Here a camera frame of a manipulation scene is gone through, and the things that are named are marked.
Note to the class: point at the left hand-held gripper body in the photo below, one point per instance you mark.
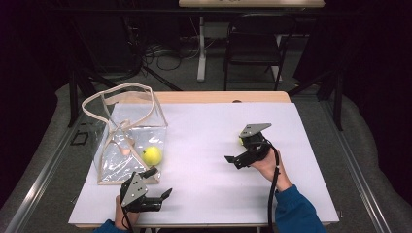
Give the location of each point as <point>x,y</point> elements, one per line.
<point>134,191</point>

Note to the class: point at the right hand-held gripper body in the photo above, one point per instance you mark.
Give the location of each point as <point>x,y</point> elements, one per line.
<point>254,147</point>

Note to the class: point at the yellow tennis ball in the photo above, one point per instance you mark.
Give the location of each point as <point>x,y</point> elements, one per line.
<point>152,155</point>
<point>241,141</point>

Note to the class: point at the clear plastic bag beige trim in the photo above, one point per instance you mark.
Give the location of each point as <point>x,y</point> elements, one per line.
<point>129,161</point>

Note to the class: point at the person's right hand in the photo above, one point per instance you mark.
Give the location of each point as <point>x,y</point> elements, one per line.
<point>272,170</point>

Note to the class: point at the person's left hand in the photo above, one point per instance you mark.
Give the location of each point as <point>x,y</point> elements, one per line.
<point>121,217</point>

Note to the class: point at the light wooden table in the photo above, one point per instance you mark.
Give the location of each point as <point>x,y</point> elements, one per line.
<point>210,96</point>

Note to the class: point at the black metal stand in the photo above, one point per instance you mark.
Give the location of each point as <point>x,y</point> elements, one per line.
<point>73,97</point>
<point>338,103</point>

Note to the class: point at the white desk leg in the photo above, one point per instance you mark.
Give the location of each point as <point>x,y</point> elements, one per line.
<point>201,64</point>

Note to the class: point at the black folding chair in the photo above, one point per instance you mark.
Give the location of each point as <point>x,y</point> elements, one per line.
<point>252,43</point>

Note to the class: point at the beige desk top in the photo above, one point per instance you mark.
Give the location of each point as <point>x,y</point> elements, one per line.
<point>259,3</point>

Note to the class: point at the grey metal floor rail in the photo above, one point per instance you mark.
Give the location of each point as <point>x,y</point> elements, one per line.
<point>39,181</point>
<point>356,168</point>

